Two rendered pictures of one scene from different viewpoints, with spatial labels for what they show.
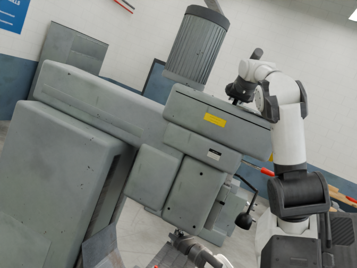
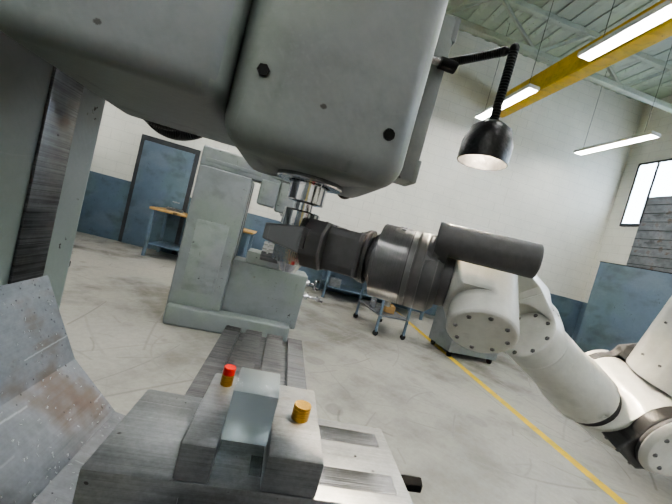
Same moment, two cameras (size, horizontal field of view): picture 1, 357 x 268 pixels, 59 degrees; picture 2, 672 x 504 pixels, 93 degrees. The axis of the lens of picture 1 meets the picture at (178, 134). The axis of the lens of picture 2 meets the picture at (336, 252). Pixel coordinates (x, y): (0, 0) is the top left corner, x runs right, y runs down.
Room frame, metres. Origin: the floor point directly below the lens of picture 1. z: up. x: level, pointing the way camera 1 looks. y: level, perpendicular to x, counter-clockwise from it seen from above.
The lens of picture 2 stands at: (0.97, -0.06, 1.25)
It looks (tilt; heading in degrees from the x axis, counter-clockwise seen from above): 3 degrees down; 337
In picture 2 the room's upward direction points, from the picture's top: 15 degrees clockwise
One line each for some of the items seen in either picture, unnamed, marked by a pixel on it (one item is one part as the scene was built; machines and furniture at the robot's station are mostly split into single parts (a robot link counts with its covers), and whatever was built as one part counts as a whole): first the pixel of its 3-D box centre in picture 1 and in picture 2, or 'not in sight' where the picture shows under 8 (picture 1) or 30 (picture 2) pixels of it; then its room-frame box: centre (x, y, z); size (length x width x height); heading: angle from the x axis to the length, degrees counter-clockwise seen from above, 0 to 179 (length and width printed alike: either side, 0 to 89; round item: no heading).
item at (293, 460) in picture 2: not in sight; (292, 431); (1.33, -0.22, 1.00); 0.15 x 0.06 x 0.04; 166
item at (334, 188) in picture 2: not in sight; (310, 181); (1.37, -0.17, 1.31); 0.09 x 0.09 x 0.01
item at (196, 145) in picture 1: (205, 145); not in sight; (1.39, -0.13, 1.68); 0.34 x 0.24 x 0.10; 76
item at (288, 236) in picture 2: (173, 237); (286, 236); (1.35, -0.15, 1.23); 0.06 x 0.02 x 0.03; 51
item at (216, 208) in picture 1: (217, 207); (418, 102); (1.35, -0.28, 1.44); 0.04 x 0.04 x 0.21; 76
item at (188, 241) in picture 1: (191, 249); (362, 257); (1.32, -0.24, 1.23); 0.13 x 0.12 x 0.10; 141
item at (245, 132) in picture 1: (223, 120); not in sight; (1.38, -0.16, 1.81); 0.47 x 0.26 x 0.16; 76
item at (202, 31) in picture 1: (195, 49); not in sight; (1.43, 0.07, 2.05); 0.20 x 0.20 x 0.32
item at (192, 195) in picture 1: (195, 191); (339, 53); (1.38, -0.17, 1.47); 0.21 x 0.19 x 0.32; 166
